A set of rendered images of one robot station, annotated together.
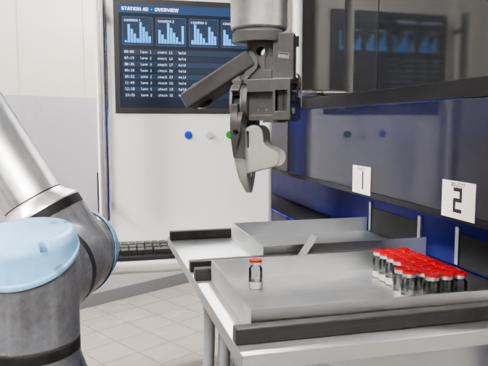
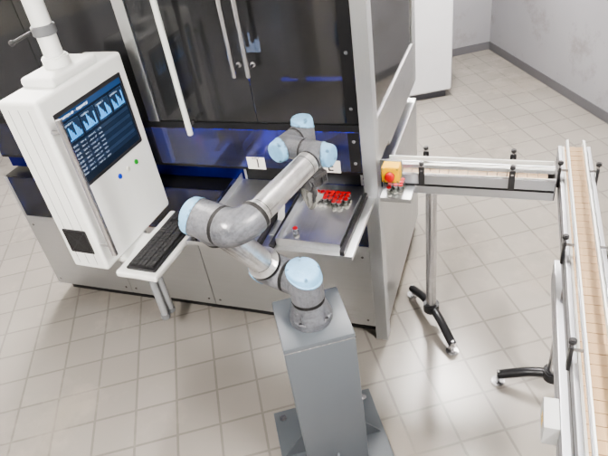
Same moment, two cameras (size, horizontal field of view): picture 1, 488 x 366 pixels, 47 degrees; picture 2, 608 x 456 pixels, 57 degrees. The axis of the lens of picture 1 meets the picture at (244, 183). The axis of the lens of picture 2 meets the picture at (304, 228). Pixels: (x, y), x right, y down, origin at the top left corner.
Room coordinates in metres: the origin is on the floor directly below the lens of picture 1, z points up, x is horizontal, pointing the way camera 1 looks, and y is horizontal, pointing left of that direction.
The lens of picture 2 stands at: (-0.25, 1.35, 2.19)
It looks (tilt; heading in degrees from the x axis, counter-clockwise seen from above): 36 degrees down; 308
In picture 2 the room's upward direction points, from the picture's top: 9 degrees counter-clockwise
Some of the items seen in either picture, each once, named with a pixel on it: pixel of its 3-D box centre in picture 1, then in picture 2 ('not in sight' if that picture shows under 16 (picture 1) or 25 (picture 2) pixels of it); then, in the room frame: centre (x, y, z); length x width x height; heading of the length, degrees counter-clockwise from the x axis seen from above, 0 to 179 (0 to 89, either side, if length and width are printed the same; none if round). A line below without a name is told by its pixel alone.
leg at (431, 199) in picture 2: not in sight; (431, 253); (0.55, -0.60, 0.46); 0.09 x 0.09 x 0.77; 14
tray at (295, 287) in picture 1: (337, 285); (320, 218); (0.83, -0.14, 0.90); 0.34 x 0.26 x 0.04; 104
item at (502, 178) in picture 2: not in sight; (466, 172); (0.41, -0.64, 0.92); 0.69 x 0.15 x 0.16; 14
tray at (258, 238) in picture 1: (322, 237); (253, 197); (1.19, -0.17, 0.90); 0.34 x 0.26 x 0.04; 104
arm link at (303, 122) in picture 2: not in sight; (302, 132); (0.76, -0.02, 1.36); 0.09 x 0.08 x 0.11; 87
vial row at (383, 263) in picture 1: (403, 275); (327, 202); (0.86, -0.25, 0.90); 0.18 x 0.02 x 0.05; 14
